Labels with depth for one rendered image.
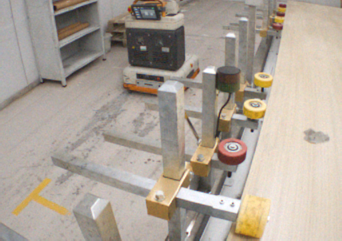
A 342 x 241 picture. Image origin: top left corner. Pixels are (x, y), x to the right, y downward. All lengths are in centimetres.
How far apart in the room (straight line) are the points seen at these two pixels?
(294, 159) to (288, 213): 19
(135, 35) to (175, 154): 237
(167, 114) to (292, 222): 35
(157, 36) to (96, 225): 250
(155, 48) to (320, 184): 230
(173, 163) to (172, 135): 7
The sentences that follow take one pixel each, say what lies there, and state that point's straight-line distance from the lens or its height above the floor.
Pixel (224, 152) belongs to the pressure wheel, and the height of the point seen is 91.
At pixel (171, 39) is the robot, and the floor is 61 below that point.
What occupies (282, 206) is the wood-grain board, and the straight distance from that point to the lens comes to 67.
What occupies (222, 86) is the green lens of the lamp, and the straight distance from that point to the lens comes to 73.
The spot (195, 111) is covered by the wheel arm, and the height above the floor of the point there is 85.
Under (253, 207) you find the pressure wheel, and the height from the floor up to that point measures 98.
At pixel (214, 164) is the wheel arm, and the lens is 83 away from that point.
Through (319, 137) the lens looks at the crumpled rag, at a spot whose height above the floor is 91.
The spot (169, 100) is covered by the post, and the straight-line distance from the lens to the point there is 50.
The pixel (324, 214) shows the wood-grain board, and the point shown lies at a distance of 68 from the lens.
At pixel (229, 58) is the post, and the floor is 105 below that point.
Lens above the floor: 139
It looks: 31 degrees down
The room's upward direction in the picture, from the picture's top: 3 degrees counter-clockwise
